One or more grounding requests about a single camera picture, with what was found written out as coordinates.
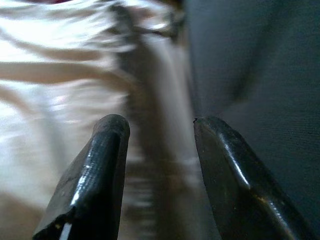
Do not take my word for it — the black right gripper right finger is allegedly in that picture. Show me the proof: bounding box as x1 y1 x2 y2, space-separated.
193 115 313 240

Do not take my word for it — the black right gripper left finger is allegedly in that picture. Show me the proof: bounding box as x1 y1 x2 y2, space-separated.
31 113 131 240

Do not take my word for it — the grey pink pillow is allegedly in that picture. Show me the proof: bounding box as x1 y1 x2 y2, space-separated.
0 0 201 240

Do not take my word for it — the dark grey upholstered headboard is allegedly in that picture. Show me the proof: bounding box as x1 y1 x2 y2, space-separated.
183 0 320 240

